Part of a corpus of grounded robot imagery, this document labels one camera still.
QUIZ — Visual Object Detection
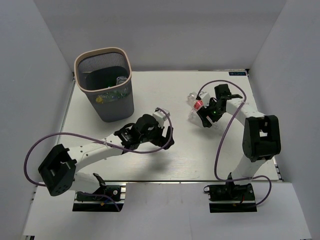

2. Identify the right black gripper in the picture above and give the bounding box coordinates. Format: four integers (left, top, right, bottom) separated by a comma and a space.
197, 97, 225, 128

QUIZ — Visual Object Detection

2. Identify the red label clear bottle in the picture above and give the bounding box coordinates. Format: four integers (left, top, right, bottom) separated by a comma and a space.
187, 92, 204, 112

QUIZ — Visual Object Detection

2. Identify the white blue label bottle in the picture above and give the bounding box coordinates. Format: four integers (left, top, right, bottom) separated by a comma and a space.
116, 76, 128, 85

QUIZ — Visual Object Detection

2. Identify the orange cap crushed bottle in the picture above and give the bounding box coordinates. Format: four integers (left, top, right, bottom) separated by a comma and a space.
95, 96, 103, 104

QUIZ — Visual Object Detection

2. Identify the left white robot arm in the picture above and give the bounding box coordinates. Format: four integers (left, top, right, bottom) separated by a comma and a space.
38, 108, 174, 200

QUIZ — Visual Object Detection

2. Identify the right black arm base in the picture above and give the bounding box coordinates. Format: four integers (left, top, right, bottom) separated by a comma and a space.
203, 182, 257, 214

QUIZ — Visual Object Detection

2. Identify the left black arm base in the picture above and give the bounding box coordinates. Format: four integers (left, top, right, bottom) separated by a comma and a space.
72, 182, 126, 213

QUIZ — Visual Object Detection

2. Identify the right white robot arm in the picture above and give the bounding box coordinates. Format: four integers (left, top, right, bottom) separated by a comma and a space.
192, 80, 281, 200

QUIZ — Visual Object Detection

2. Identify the grey mesh waste bin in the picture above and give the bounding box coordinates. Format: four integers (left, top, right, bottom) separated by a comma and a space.
74, 47, 135, 123

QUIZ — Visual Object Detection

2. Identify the clear unlabelled bottle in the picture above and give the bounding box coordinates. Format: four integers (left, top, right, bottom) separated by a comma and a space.
187, 109, 218, 128

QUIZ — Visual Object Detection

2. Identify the blue table corner sticker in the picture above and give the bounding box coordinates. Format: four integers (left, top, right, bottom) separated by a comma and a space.
228, 71, 247, 76

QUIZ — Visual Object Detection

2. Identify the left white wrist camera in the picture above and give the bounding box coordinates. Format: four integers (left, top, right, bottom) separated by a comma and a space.
152, 107, 170, 127

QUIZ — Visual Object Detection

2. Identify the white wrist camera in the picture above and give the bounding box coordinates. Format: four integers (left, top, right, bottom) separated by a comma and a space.
152, 107, 170, 127
199, 91, 211, 107

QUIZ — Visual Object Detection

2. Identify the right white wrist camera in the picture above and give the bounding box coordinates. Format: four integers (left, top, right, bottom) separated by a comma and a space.
199, 91, 211, 107

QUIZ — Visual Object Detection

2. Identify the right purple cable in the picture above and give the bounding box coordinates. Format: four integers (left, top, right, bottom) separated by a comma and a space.
196, 79, 273, 207

